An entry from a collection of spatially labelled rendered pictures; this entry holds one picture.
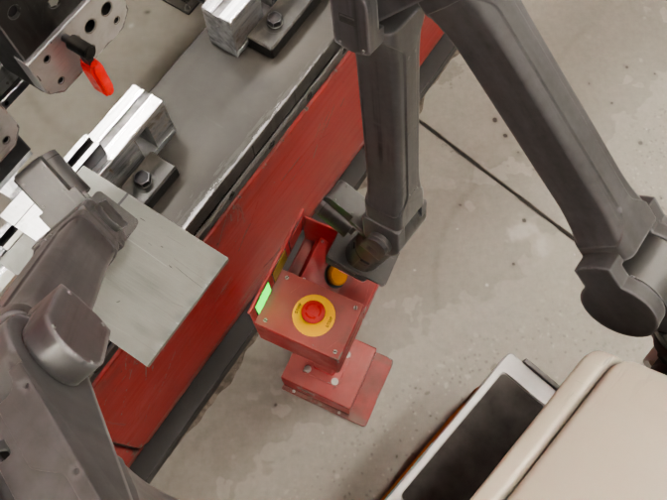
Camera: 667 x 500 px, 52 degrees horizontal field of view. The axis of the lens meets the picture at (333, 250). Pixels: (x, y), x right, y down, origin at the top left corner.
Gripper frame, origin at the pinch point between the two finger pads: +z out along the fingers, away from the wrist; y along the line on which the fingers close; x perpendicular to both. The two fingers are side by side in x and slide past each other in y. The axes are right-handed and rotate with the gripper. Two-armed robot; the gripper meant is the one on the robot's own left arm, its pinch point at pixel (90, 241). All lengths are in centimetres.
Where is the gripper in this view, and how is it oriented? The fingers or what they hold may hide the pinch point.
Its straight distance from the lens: 99.9
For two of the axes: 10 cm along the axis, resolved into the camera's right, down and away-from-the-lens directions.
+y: -5.6, 7.9, -2.7
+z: -3.7, 0.6, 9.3
